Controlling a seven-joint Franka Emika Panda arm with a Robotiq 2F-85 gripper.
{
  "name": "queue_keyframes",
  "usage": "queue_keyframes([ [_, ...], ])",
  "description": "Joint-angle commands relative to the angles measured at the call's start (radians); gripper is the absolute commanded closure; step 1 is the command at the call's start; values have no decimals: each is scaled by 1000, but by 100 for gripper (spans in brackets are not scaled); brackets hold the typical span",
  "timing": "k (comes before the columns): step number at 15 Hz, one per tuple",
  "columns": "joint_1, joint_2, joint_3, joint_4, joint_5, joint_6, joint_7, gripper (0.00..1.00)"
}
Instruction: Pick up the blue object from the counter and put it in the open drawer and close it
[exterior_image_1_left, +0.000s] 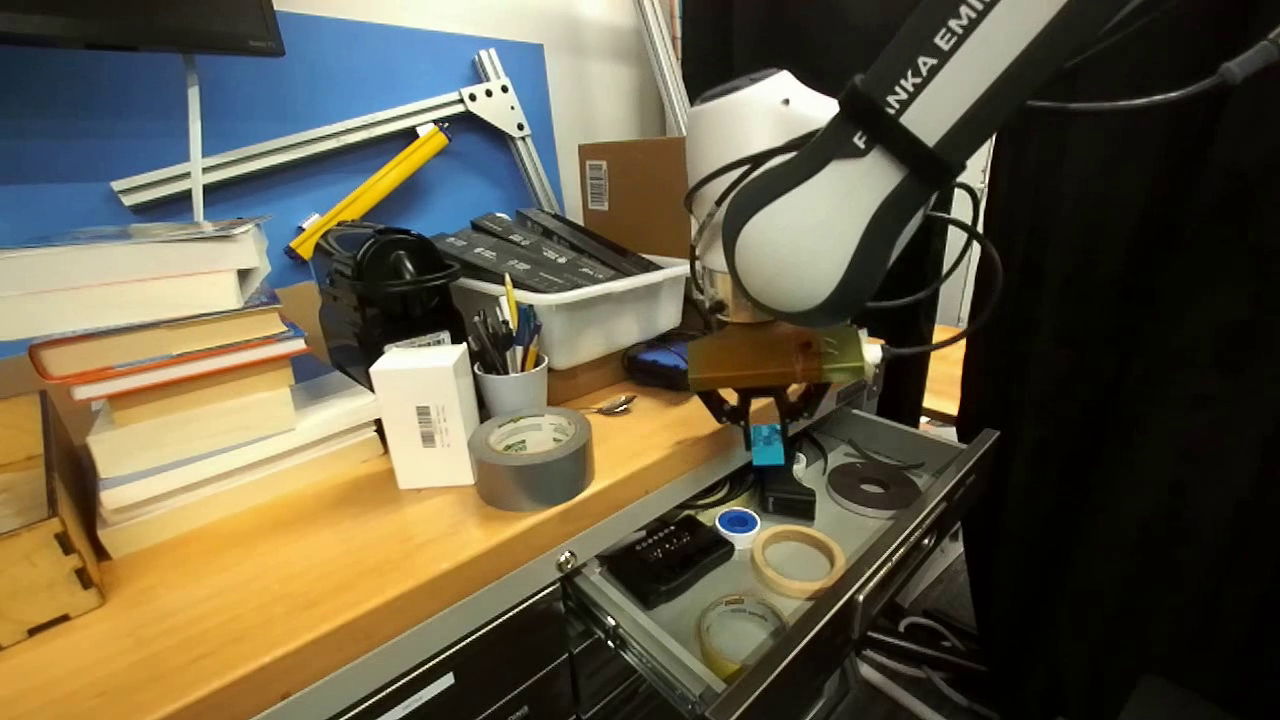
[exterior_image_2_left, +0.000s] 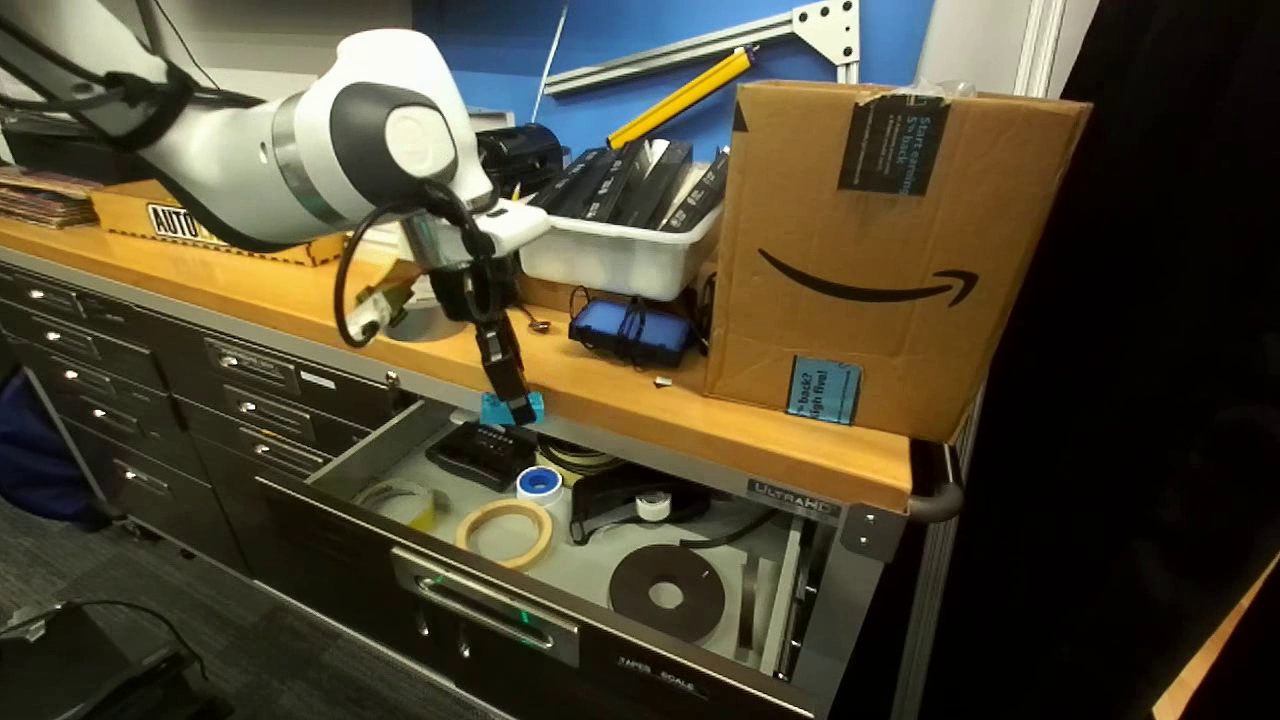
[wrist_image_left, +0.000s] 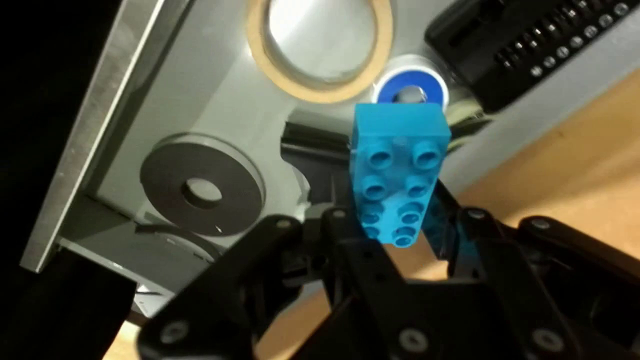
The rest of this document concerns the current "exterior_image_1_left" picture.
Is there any black cable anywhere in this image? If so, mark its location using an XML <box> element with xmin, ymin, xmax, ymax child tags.
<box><xmin>682</xmin><ymin>468</ymin><xmax>757</xmax><ymax>513</ymax></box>

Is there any cardboard box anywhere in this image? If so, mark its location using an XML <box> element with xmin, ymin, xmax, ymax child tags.
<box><xmin>577</xmin><ymin>136</ymin><xmax>694</xmax><ymax>261</ymax></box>

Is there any small black box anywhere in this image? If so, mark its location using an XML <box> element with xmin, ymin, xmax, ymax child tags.
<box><xmin>757</xmin><ymin>468</ymin><xmax>819</xmax><ymax>522</ymax></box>

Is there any white box with barcode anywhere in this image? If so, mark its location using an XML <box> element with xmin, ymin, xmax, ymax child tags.
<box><xmin>369</xmin><ymin>342</ymin><xmax>482</xmax><ymax>491</ymax></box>

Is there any small blue white tape roll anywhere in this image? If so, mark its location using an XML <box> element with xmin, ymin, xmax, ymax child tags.
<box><xmin>714</xmin><ymin>507</ymin><xmax>762</xmax><ymax>550</ymax></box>

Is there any long black box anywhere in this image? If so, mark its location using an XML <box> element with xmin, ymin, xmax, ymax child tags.
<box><xmin>470</xmin><ymin>211</ymin><xmax>625</xmax><ymax>287</ymax></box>
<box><xmin>431</xmin><ymin>229</ymin><xmax>563</xmax><ymax>295</ymax></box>
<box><xmin>516</xmin><ymin>206</ymin><xmax>664</xmax><ymax>278</ymax></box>

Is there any drawer handle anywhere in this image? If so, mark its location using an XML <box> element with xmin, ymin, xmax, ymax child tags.
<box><xmin>848</xmin><ymin>492</ymin><xmax>963</xmax><ymax>633</ymax></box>

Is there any monitor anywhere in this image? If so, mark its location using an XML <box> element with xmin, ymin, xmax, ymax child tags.
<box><xmin>0</xmin><ymin>0</ymin><xmax>287</xmax><ymax>59</ymax></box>

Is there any blue board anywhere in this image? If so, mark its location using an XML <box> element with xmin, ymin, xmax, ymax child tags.
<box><xmin>0</xmin><ymin>11</ymin><xmax>564</xmax><ymax>361</ymax></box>

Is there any yellow bar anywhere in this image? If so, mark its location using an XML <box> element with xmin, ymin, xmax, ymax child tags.
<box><xmin>284</xmin><ymin>122</ymin><xmax>453</xmax><ymax>264</ymax></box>

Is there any white cup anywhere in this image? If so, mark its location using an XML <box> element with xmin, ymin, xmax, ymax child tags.
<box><xmin>473</xmin><ymin>354</ymin><xmax>550</xmax><ymax>419</ymax></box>

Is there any black curtain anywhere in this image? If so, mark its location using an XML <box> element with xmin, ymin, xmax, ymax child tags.
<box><xmin>679</xmin><ymin>0</ymin><xmax>1280</xmax><ymax>720</ymax></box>

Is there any aluminium frame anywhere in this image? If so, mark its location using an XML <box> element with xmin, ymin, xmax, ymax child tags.
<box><xmin>109</xmin><ymin>47</ymin><xmax>563</xmax><ymax>217</ymax></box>

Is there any white plastic bin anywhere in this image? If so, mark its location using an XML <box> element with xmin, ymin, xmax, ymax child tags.
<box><xmin>448</xmin><ymin>254</ymin><xmax>692</xmax><ymax>372</ymax></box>

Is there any aluminium rail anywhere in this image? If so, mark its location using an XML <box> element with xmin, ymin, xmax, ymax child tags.
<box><xmin>634</xmin><ymin>0</ymin><xmax>692</xmax><ymax>138</ymax></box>

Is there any dark blue object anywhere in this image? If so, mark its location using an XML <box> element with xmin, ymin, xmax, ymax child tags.
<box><xmin>623</xmin><ymin>337</ymin><xmax>693</xmax><ymax>392</ymax></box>

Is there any black flat disc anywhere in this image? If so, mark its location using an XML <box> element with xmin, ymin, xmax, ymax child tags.
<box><xmin>826</xmin><ymin>460</ymin><xmax>924</xmax><ymax>519</ymax></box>

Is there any clear tape roll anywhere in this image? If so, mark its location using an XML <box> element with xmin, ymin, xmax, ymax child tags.
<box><xmin>697</xmin><ymin>593</ymin><xmax>789</xmax><ymax>682</ymax></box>

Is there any black coffee machine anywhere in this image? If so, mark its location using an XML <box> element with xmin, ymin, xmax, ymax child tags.
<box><xmin>316</xmin><ymin>224</ymin><xmax>469</xmax><ymax>393</ymax></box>

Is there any wooden box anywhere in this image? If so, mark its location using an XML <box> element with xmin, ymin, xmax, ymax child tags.
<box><xmin>0</xmin><ymin>388</ymin><xmax>107</xmax><ymax>651</ymax></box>

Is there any open grey metal drawer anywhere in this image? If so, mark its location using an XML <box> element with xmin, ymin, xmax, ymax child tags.
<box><xmin>563</xmin><ymin>405</ymin><xmax>1001</xmax><ymax>720</ymax></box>

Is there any bunch of cables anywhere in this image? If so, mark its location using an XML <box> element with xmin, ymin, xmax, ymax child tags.
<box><xmin>855</xmin><ymin>595</ymin><xmax>996</xmax><ymax>720</ymax></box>

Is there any grey duct tape roll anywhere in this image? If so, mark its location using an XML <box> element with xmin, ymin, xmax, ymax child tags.
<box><xmin>467</xmin><ymin>406</ymin><xmax>596</xmax><ymax>514</ymax></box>

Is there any stack of books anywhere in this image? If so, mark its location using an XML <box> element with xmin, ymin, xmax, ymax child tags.
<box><xmin>0</xmin><ymin>216</ymin><xmax>391</xmax><ymax>561</ymax></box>

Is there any heap of pens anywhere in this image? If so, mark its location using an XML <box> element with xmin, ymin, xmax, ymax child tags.
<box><xmin>467</xmin><ymin>272</ymin><xmax>545</xmax><ymax>376</ymax></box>

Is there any black case with dots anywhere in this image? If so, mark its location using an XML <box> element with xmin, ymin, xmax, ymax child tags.
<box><xmin>606</xmin><ymin>514</ymin><xmax>737</xmax><ymax>611</ymax></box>

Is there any tan masking tape roll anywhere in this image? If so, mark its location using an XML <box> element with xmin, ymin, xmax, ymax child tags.
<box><xmin>751</xmin><ymin>524</ymin><xmax>848</xmax><ymax>600</ymax></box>

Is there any closed black drawer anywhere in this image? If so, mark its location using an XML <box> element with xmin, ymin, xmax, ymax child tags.
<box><xmin>325</xmin><ymin>578</ymin><xmax>641</xmax><ymax>720</ymax></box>

